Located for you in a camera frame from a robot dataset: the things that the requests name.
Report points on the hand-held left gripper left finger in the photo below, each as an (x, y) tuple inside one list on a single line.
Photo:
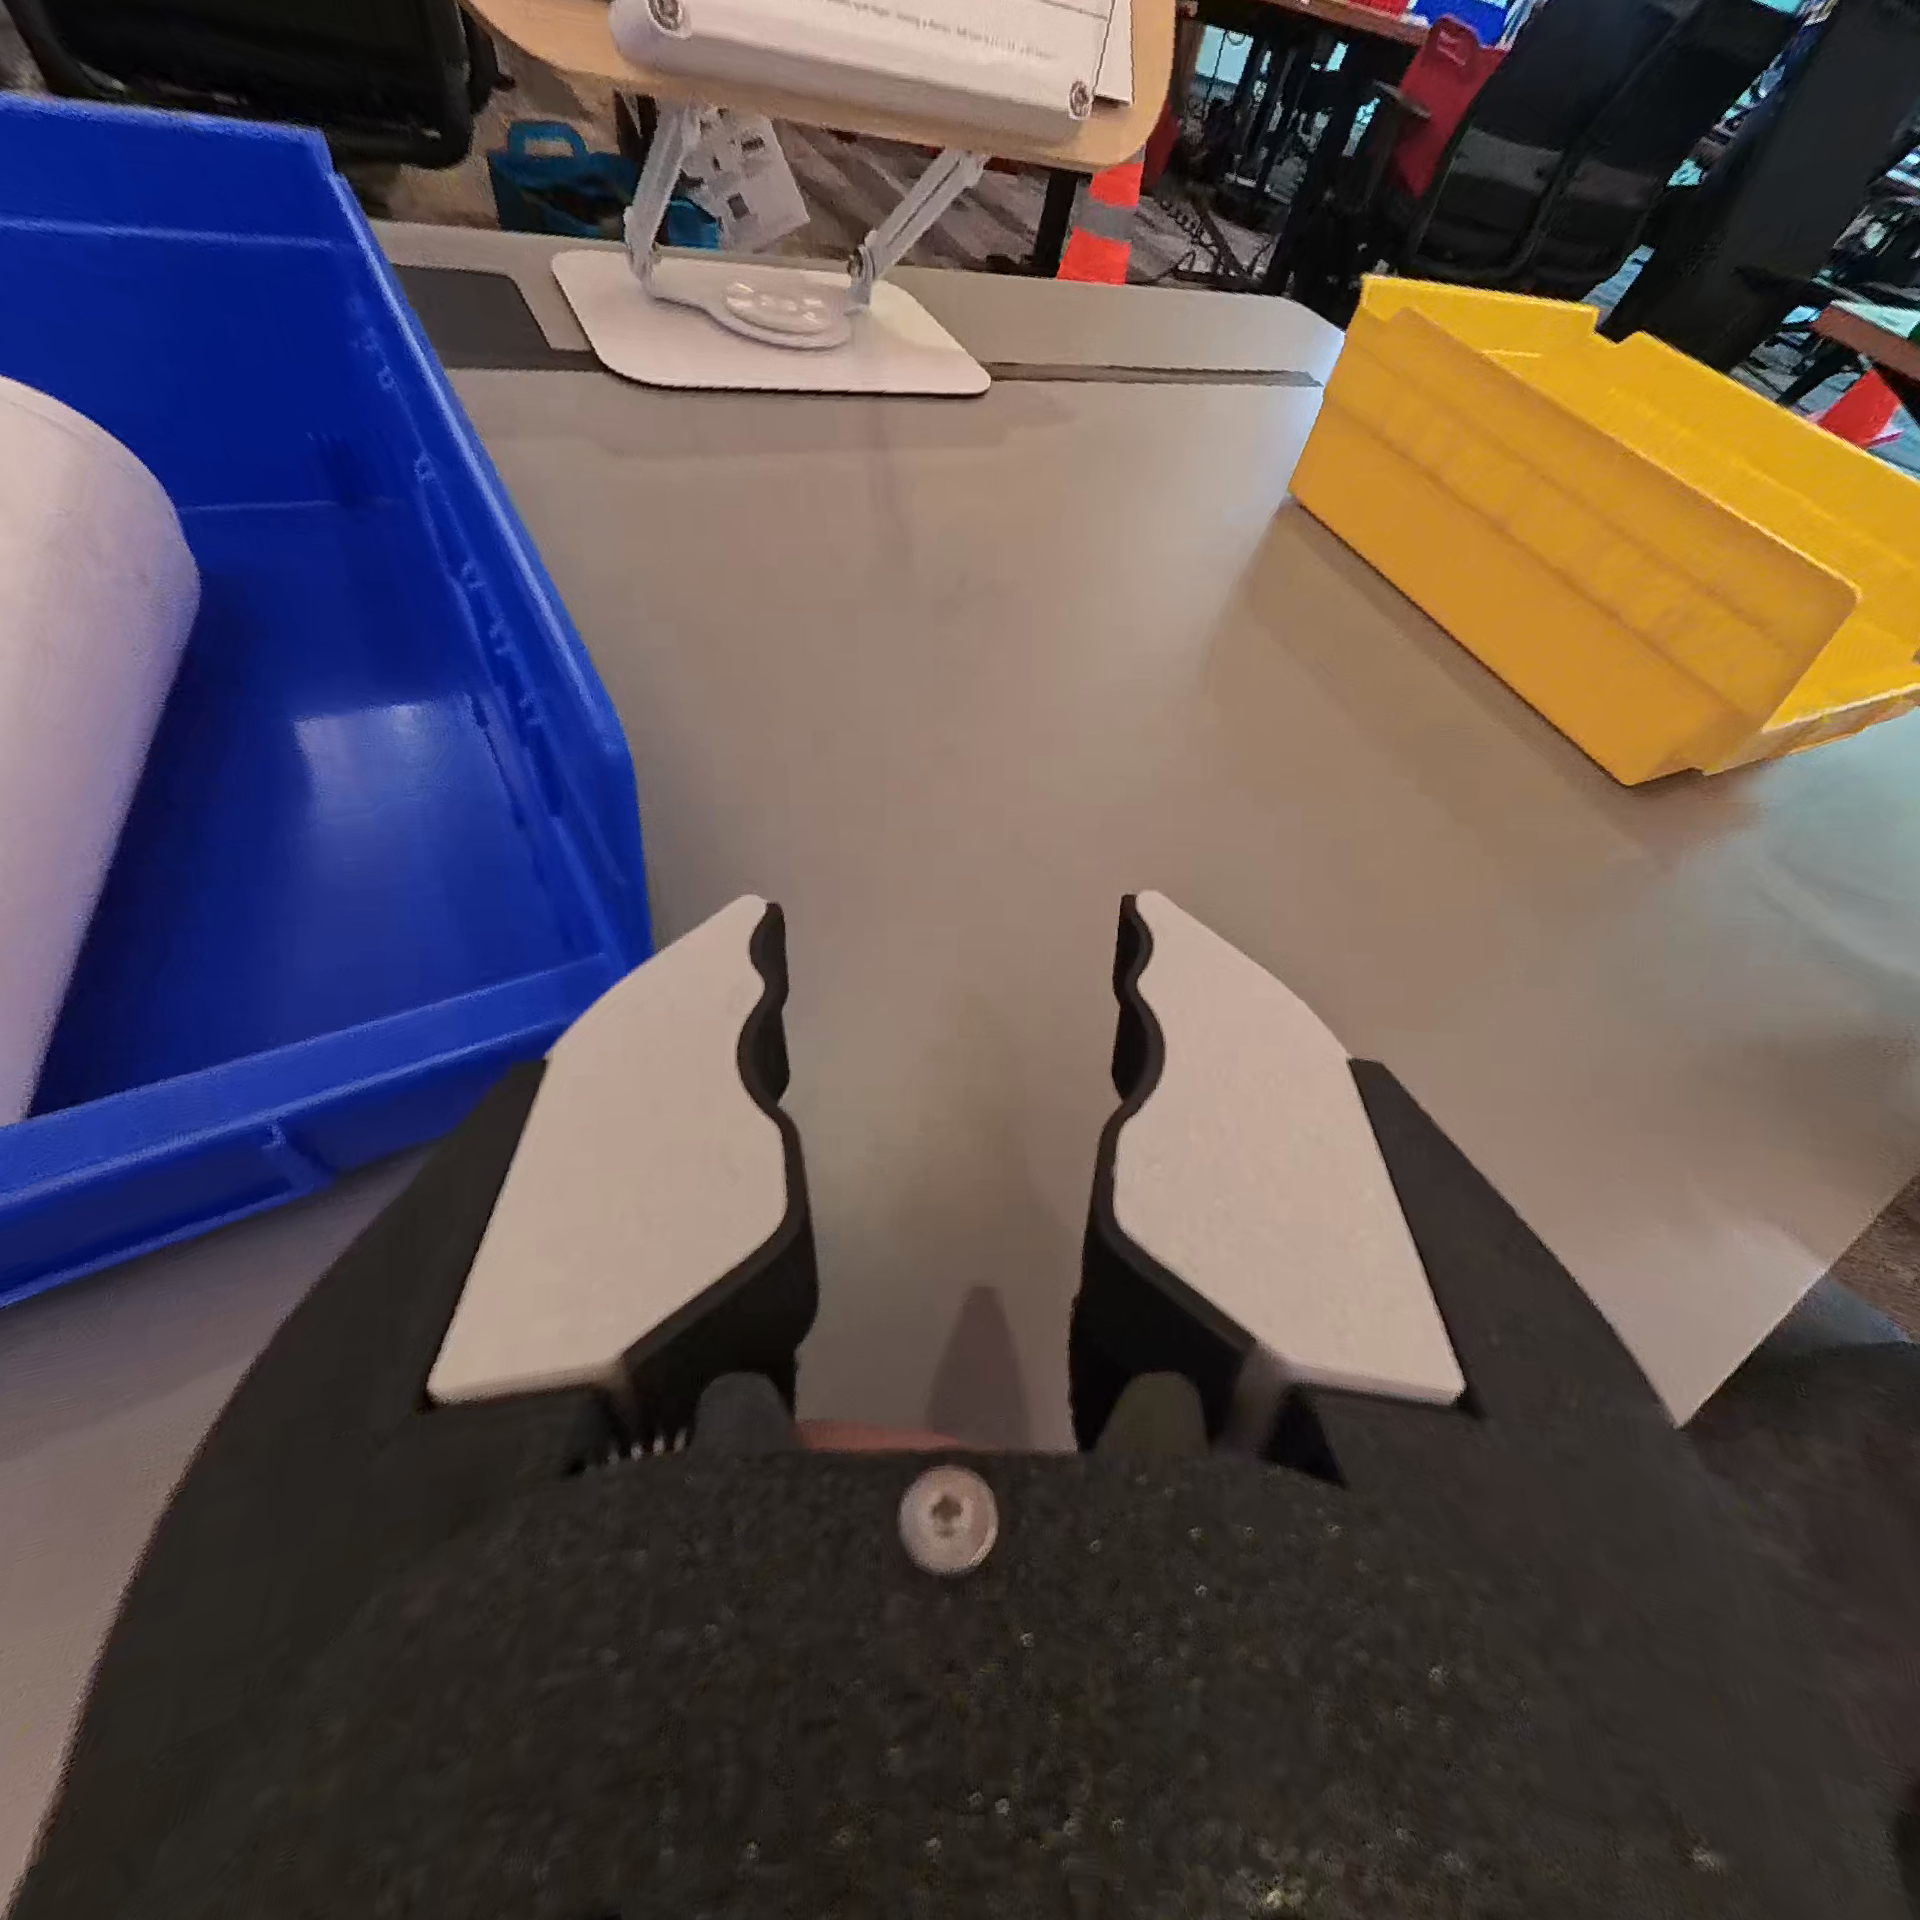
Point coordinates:
[(629, 1201)]

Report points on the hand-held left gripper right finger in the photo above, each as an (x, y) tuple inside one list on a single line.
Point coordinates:
[(1276, 1201)]

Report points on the blue plastic bin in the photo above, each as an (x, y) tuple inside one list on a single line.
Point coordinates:
[(374, 841)]

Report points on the yellow plastic bin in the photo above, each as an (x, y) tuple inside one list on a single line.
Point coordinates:
[(1500, 525)]

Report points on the white plastic bottle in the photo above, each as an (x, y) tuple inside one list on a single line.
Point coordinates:
[(76, 676)]

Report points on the white document stand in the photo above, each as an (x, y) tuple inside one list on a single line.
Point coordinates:
[(899, 354)]

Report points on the orange traffic cone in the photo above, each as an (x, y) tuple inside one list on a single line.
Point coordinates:
[(1859, 413), (1101, 227)]

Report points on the blue bag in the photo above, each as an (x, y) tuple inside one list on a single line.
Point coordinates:
[(555, 188)]

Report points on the white paper tag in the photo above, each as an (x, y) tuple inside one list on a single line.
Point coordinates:
[(748, 188)]

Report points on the black office chair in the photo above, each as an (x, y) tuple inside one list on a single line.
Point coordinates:
[(300, 76), (1559, 180)]

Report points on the red office chair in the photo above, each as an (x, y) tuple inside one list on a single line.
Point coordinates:
[(1446, 91)]

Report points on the instruction sheet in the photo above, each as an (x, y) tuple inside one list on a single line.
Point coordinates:
[(976, 24)]

